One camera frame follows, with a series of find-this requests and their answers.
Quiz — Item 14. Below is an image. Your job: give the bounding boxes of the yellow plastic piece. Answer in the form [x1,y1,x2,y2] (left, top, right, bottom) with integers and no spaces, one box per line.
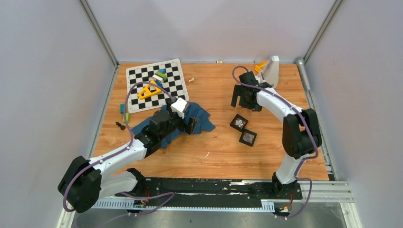
[254,60,267,73]

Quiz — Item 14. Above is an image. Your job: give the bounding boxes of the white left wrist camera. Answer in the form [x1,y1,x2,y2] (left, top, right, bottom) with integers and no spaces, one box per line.
[171,97,189,119]

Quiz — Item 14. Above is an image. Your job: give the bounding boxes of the stacked colour blocks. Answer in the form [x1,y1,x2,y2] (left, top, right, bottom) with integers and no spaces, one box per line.
[152,69,167,88]

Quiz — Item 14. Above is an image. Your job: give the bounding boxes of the black chess piece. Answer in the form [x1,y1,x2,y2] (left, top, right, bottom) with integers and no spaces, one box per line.
[115,122,126,131]

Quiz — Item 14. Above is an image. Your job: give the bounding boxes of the round metal brooch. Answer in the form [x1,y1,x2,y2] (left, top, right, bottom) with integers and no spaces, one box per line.
[243,133,254,143]

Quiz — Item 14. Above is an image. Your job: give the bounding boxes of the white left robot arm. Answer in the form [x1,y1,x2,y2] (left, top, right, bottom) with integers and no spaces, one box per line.
[58,110,198,213]

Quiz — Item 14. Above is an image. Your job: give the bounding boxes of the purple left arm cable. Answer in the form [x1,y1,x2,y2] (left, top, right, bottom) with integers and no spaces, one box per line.
[63,82,177,217]

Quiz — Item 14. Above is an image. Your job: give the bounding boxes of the green block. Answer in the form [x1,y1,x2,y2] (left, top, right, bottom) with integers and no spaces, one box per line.
[123,113,131,124]

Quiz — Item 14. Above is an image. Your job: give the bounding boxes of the yellow triangle frame toy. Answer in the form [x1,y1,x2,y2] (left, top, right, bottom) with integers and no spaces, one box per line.
[138,80,162,100]

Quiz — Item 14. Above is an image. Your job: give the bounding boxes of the white wedge stand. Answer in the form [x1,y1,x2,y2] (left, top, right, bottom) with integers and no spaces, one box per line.
[257,56,280,88]

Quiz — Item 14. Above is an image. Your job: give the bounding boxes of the blue shirt garment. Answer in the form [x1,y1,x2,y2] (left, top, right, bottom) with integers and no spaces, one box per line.
[131,102,215,149]

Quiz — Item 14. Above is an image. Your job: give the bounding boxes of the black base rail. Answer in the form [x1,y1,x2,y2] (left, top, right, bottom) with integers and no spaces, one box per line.
[129,178,302,208]

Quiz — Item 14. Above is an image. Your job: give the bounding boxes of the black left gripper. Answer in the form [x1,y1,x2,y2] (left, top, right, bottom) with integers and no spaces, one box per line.
[159,101,198,140]

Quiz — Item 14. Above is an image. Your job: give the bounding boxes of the black square frame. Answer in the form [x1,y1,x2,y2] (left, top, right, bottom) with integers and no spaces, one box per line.
[239,129,257,147]

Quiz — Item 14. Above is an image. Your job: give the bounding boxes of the sparkly silver star brooch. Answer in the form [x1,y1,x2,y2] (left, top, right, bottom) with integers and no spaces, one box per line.
[234,119,244,128]

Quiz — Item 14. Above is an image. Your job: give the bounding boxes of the black white checkerboard sheet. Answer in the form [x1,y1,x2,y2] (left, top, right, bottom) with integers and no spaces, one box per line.
[125,58,190,114]

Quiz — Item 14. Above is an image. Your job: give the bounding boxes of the teal block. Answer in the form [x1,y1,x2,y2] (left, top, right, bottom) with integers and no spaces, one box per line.
[120,104,125,114]

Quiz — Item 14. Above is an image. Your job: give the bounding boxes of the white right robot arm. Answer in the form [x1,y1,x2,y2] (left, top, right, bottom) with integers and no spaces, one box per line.
[231,71,322,199]

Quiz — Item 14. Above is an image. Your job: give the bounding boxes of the black wire cube frame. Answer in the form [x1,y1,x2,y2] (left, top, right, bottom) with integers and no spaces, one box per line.
[230,114,249,132]

